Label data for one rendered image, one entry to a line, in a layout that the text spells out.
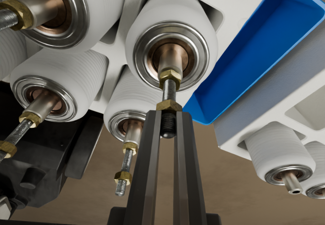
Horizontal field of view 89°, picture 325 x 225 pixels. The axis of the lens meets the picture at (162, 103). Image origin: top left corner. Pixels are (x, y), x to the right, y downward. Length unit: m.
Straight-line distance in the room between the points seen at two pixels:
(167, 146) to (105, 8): 0.62
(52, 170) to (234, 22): 0.52
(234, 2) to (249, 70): 0.19
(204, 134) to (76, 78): 0.53
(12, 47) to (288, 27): 0.44
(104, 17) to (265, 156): 0.33
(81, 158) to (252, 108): 0.45
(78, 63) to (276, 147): 0.35
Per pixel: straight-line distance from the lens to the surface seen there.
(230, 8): 0.24
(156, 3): 0.18
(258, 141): 0.39
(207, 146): 0.73
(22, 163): 0.57
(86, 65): 0.26
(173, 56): 0.16
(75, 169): 0.55
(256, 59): 0.40
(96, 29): 0.18
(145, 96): 0.23
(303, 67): 0.36
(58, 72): 0.23
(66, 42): 0.19
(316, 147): 0.49
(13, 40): 0.32
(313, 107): 0.48
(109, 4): 0.19
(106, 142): 0.76
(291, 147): 0.38
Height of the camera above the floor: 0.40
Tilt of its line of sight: 49 degrees down
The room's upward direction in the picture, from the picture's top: 175 degrees counter-clockwise
